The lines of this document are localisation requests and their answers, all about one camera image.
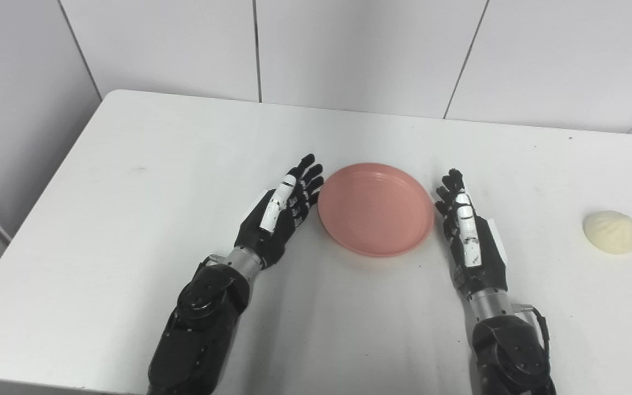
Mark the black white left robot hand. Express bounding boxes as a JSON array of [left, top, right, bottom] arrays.
[[234, 154, 325, 270]]

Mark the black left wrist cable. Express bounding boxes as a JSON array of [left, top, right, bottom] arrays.
[[194, 253, 227, 276]]

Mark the cream steamed bun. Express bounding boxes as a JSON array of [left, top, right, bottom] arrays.
[[583, 211, 632, 255]]

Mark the pink round plate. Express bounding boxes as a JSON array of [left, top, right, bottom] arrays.
[[318, 162, 435, 257]]

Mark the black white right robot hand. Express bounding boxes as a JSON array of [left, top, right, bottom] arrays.
[[435, 168, 510, 300]]

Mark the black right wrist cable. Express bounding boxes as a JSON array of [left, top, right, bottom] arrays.
[[512, 302, 551, 354]]

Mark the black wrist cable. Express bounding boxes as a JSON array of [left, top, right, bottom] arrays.
[[194, 253, 227, 276], [512, 302, 551, 354]]

